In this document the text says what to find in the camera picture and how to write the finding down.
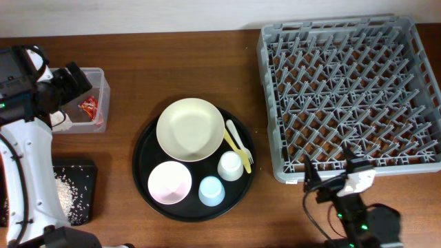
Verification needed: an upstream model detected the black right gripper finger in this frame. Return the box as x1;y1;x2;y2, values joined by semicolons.
342;145;365;169
303;156;322;192

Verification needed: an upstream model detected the red snack wrapper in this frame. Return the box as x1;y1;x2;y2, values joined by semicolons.
79;96;99;121

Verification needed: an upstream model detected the beige large bowl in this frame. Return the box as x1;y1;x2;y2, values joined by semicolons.
156;98;225;162

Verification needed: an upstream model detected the pink small bowl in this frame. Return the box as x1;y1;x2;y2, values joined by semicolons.
147;161;192;205

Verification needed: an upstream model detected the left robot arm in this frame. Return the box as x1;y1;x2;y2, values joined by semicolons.
1;45;101;247

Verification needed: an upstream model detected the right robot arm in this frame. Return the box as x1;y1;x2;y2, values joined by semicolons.
302;146;403;247

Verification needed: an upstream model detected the grey dishwasher rack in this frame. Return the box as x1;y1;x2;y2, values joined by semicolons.
256;15;440;184

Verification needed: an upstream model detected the clear plastic bin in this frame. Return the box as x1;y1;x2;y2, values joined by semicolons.
52;68;111;134

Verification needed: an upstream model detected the yellow plastic spoon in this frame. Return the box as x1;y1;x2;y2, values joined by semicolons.
224;128;252;174

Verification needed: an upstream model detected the white plastic fork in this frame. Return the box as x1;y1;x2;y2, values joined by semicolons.
226;119;254;164

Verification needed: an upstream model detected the white cup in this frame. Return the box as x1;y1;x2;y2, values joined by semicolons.
217;151;244;182

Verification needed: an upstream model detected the black rectangular tray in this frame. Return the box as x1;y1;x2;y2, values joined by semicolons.
0;158;98;228

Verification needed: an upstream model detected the light blue cup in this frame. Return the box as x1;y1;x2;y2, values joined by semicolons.
198;176;225;207

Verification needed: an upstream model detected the round black tray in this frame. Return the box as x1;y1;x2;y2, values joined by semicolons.
132;107;257;223

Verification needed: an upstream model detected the pile of rice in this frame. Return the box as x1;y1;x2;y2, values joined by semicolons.
54;165;92;226

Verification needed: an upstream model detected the black cable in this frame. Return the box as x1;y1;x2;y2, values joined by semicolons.
302;172;349;242

